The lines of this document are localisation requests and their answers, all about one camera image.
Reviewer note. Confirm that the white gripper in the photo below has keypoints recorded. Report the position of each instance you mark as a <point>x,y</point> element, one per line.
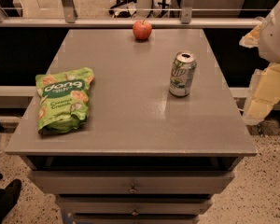
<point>276,37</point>

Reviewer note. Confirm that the metal railing with posts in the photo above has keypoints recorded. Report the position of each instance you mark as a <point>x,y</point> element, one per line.
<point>94,14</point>

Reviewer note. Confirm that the top drawer metal knob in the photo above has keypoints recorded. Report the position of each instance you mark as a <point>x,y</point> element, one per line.
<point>133,189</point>

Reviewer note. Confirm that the red apple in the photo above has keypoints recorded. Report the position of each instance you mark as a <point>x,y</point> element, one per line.
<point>142,30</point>

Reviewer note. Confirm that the drawer metal knob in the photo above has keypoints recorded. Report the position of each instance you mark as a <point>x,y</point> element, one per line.
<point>135,212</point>
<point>133,189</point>

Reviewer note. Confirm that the black office chair base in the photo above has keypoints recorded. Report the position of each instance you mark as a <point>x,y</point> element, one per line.
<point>140,8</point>

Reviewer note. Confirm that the green 7up soda can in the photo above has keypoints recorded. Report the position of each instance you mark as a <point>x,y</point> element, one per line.
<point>182,73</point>

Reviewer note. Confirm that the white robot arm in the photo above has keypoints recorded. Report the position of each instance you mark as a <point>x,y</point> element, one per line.
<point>264,86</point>

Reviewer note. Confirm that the green rice chip bag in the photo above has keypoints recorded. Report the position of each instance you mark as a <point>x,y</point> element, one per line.
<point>64,100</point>

